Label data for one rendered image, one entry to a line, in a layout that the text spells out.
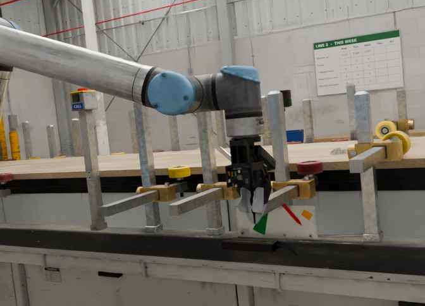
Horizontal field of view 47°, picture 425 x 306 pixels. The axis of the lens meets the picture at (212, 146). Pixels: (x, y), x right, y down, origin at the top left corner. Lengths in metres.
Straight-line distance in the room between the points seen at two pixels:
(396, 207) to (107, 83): 0.97
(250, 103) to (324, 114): 7.71
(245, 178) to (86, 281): 1.41
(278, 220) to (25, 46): 0.84
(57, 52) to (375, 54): 7.71
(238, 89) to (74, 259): 1.18
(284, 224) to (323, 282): 0.21
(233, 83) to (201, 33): 8.70
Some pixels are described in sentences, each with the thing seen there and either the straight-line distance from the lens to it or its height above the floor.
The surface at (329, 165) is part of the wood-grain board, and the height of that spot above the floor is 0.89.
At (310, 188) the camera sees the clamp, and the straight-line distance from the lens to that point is 1.44.
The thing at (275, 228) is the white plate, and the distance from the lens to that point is 1.51.
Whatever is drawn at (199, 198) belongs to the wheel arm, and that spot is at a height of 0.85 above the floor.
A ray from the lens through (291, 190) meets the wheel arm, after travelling 1.40.
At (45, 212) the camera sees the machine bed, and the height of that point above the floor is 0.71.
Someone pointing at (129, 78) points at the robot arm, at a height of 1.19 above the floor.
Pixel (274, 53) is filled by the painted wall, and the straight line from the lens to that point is 9.14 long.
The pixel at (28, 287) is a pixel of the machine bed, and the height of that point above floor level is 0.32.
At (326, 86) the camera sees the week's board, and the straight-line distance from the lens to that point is 8.80.
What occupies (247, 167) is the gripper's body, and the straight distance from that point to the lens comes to 1.14.
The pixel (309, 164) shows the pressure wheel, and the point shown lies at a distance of 1.56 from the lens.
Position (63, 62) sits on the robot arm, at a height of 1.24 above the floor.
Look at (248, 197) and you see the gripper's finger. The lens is 1.21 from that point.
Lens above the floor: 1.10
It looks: 4 degrees down
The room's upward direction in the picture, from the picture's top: 6 degrees counter-clockwise
